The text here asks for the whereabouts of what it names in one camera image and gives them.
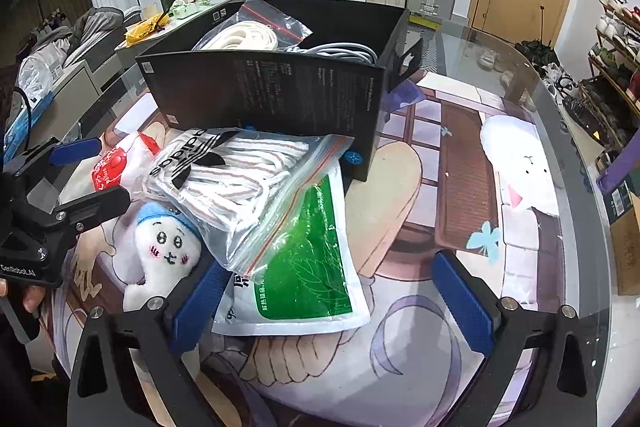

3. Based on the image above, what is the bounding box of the zip bag of striped laces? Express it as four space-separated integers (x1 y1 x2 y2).
145 129 356 278

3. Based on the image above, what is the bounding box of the red and white packet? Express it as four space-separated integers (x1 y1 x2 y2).
91 132 163 195

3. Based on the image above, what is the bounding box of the clear plastic bag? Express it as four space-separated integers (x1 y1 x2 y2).
17 52 71 108

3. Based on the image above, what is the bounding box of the printed cartoon desk mat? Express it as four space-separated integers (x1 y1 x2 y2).
50 72 566 427

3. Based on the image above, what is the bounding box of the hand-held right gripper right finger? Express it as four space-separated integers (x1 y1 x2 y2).
431 249 601 427

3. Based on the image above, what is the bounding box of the clear bag of white cord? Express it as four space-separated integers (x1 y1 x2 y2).
192 0 313 52

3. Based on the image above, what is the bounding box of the white plush toy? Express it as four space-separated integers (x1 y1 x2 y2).
121 202 203 313

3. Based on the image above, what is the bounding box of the grey side table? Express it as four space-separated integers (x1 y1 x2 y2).
115 0 246 52

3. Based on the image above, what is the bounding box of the grey low cabinet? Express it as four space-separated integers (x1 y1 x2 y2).
50 59 126 142

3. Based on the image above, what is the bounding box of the clothes rack with garments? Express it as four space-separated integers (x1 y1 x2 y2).
37 7 76 38

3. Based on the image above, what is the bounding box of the row of assorted shoes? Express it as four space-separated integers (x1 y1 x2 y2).
582 0 640 108

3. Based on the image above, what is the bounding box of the grey down jacket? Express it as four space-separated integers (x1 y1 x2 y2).
67 6 126 68

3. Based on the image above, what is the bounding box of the green and white packet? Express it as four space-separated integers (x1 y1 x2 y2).
211 167 372 338

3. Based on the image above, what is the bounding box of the brown cardboard carton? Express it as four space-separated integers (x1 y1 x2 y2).
602 179 640 298

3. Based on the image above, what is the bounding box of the wooden shoe rack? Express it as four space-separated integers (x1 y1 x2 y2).
580 2 640 142

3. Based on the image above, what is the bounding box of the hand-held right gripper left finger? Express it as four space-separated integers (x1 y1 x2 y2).
66 257 233 427

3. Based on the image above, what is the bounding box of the white cable bundle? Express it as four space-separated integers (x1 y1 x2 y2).
287 42 381 68

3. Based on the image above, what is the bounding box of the person's left hand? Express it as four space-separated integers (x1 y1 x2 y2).
22 286 49 316

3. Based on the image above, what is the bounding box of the black cardboard box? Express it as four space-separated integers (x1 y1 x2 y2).
135 0 425 182

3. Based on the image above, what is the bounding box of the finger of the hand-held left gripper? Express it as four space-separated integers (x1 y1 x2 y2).
2 137 101 178
30 186 132 238

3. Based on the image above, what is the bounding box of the black trash bag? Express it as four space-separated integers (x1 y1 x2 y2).
562 92 613 142

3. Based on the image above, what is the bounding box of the yellow plastic bag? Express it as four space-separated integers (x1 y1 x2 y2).
125 14 168 48

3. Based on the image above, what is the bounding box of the black umbrella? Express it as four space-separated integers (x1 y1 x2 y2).
515 7 563 68

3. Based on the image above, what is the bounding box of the pile of shoes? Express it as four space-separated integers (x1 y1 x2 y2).
542 62 581 102

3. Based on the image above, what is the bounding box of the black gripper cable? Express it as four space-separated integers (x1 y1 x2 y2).
10 86 33 148

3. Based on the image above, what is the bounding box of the pale green cloth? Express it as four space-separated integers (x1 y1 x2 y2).
167 0 211 20

